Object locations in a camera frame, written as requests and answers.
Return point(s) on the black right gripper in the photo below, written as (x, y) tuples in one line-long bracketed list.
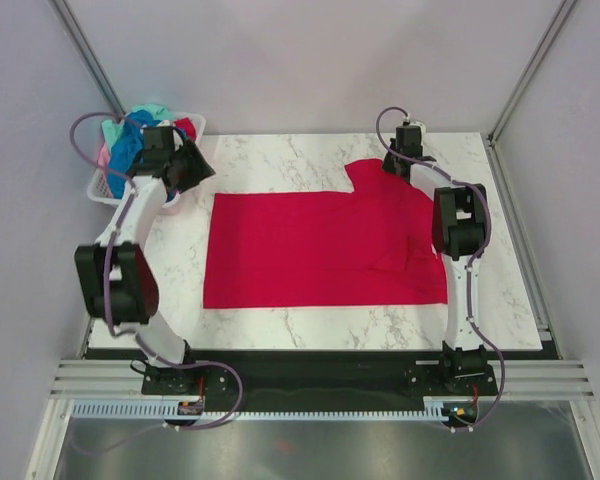
[(386, 164)]

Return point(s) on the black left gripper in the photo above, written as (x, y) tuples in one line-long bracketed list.
[(201, 169)]

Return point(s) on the white plastic laundry basket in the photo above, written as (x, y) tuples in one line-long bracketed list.
[(98, 188)]

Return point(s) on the red t shirt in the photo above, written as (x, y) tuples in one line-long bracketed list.
[(367, 247), (185, 126)]

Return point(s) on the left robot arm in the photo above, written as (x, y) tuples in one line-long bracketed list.
[(116, 281)]

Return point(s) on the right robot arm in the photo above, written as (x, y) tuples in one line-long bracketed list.
[(460, 232)]

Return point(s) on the blue t shirt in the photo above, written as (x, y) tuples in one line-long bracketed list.
[(127, 147)]

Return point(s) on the pink t shirt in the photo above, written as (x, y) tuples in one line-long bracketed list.
[(103, 159)]

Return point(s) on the teal t shirt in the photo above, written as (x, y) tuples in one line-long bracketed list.
[(142, 114)]

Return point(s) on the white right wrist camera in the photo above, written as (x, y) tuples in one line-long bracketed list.
[(415, 123)]

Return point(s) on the left aluminium frame post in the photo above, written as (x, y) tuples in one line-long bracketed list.
[(75, 32)]

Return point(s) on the aluminium frame post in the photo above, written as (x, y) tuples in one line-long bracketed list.
[(75, 32), (543, 48)]

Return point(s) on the right aluminium frame post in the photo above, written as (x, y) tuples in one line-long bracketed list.
[(543, 48)]

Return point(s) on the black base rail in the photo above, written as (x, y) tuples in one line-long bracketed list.
[(326, 379)]

